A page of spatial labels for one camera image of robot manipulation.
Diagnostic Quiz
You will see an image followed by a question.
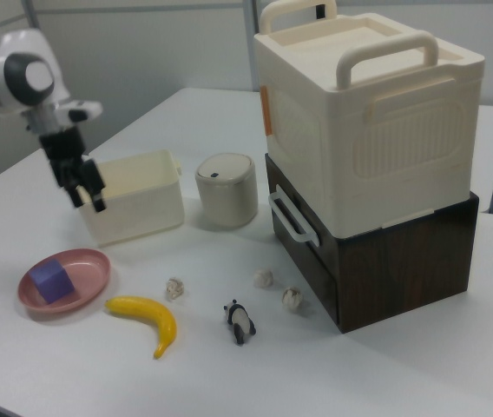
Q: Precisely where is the small cream lidded trash can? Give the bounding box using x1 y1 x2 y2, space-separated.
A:
194 152 260 228

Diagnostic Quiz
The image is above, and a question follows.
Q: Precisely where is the yellow banana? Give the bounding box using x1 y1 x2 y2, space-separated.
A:
104 295 178 361

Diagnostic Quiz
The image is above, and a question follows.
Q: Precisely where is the blue foam cube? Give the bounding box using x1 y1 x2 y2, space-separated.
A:
29 259 76 304

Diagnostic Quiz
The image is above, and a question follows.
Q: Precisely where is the small panda figurine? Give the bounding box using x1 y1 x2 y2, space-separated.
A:
223 299 258 347

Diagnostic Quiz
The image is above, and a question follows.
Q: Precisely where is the large cream storage box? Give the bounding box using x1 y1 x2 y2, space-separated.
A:
253 0 486 238

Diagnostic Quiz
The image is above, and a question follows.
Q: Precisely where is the pink plate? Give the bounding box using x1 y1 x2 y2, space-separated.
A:
16 248 112 314

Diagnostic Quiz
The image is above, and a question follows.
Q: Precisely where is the cream open plastic container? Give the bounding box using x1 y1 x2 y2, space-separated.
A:
75 149 186 248

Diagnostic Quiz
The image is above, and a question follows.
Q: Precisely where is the dark wood drawer box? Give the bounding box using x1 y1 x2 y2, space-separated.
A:
265 152 481 334

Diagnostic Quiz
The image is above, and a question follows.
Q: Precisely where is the translucent white drawer handle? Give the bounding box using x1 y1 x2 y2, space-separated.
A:
267 184 321 248

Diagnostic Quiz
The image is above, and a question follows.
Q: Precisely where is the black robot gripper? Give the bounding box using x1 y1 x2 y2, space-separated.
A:
39 127 108 214

